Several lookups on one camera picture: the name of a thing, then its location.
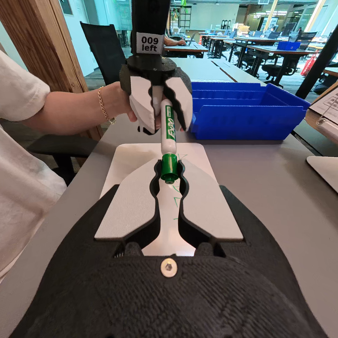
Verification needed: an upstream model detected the white whiteboard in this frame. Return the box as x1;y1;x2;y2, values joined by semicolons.
99;143;220;256

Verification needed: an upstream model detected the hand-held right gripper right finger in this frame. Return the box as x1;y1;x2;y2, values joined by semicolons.
177;160;244;241

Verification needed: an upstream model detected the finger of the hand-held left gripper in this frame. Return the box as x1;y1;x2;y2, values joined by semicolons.
129;76;156;135
162;77;193;132

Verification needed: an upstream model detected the person's left hand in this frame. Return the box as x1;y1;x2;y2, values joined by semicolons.
108;81;138;123

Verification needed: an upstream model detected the green marker cap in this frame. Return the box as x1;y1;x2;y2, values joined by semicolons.
160;153;179;184

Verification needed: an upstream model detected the instruction sheet on stand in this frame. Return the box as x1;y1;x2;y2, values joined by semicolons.
305;82;338;144

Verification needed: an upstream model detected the gold chain bracelet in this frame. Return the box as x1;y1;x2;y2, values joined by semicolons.
98;86;117;124

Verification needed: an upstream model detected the wooden post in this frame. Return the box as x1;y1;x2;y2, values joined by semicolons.
0;0;103;140

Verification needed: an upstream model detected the green dry-erase marker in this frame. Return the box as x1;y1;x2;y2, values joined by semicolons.
160;99;177;156

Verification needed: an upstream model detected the white clipboard stand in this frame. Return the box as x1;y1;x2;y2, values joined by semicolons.
306;156;338;193

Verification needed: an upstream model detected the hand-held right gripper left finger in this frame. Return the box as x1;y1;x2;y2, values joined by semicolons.
94;160;162;241

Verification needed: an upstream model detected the black metal pole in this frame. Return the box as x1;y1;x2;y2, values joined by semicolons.
295;26;338;99

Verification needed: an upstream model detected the clipboard instruction sheet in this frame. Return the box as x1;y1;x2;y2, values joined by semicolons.
309;86;338;118

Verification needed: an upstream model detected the black office chair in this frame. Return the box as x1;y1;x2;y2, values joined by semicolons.
80;22;127;85
26;135;98;185

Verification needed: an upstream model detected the blue storage bin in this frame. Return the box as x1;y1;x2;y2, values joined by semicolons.
189;82;311;140

